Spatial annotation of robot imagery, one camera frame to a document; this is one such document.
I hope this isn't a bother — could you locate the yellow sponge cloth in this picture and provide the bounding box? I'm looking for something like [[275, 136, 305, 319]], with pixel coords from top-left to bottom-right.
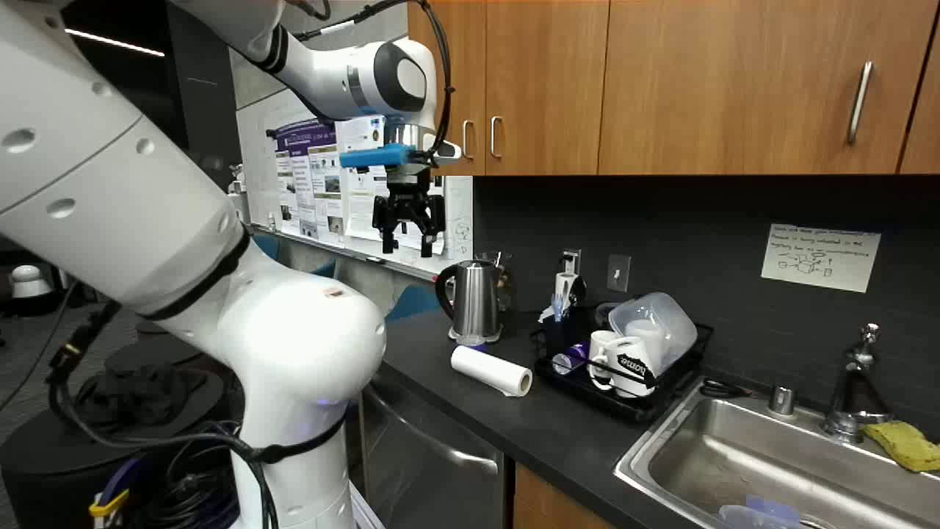
[[862, 421, 940, 475]]

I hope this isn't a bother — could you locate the white handwritten paper note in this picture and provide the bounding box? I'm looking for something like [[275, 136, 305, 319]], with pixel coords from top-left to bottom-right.
[[758, 221, 886, 297]]

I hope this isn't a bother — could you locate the black dish rack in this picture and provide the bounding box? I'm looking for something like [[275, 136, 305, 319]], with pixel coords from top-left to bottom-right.
[[533, 309, 717, 429]]

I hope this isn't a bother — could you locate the ceiling light strip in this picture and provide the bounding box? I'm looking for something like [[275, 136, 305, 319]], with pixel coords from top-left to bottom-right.
[[62, 27, 170, 61]]

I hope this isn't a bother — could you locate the stainless steel dishwasher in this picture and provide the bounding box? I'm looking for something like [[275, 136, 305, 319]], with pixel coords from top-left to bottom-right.
[[354, 372, 510, 529]]

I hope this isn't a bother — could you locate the chrome faucet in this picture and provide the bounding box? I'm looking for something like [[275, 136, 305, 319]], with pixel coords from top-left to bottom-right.
[[822, 319, 890, 443]]

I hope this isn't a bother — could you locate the white mug with print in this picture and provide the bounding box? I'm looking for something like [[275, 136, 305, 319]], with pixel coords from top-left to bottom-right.
[[612, 335, 661, 403]]

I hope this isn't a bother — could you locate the steel electric kettle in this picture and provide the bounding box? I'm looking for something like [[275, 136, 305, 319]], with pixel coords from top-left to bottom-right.
[[432, 255, 515, 341]]

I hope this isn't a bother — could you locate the clear plastic container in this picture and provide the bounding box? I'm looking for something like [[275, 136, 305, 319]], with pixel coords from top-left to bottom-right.
[[607, 290, 703, 378]]

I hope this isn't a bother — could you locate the wooden lower cabinet door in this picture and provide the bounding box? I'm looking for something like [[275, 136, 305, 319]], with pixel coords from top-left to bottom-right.
[[510, 460, 617, 529]]

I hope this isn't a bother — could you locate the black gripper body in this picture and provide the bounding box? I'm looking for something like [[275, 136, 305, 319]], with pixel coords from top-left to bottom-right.
[[374, 163, 449, 222]]

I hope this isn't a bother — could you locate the white kettle base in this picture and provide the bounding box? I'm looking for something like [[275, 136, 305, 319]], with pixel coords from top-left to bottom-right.
[[448, 330, 507, 349]]

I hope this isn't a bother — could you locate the wooden cabinet door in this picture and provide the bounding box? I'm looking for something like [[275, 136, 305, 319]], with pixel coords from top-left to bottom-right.
[[598, 0, 940, 180], [510, 460, 617, 529], [896, 17, 940, 180], [405, 0, 491, 180], [483, 0, 614, 180]]

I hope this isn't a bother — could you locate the black round pedestal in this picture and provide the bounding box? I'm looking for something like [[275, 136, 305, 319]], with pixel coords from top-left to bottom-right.
[[0, 399, 248, 529]]

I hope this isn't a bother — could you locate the wooden upper cabinet door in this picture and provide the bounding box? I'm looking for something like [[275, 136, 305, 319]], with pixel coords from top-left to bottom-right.
[[483, 0, 614, 180], [598, 0, 940, 180], [896, 17, 940, 180], [405, 0, 491, 180]]

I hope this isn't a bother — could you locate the plain white mug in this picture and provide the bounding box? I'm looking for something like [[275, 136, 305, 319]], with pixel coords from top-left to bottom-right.
[[585, 330, 623, 393]]

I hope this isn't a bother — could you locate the white dome object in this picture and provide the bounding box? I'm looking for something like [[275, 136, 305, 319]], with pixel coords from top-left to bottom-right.
[[6, 262, 57, 302]]

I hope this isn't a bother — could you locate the black cable bundle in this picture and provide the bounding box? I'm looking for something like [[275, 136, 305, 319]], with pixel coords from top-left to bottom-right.
[[43, 302, 282, 529]]

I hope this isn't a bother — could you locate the blue plastic item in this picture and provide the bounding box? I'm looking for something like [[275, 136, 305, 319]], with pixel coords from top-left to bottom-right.
[[717, 493, 808, 529]]

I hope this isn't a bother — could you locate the small purple cup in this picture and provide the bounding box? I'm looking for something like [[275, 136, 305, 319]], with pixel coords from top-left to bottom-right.
[[551, 341, 592, 381]]

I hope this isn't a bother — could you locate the stainless steel sink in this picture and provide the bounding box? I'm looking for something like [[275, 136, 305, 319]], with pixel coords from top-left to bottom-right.
[[614, 381, 940, 529]]

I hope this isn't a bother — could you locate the white paper towel roll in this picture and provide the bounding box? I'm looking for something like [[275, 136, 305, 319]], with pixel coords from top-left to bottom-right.
[[448, 343, 539, 399]]

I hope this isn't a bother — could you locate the small metal cup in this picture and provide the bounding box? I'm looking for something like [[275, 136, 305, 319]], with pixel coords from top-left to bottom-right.
[[767, 381, 799, 421]]

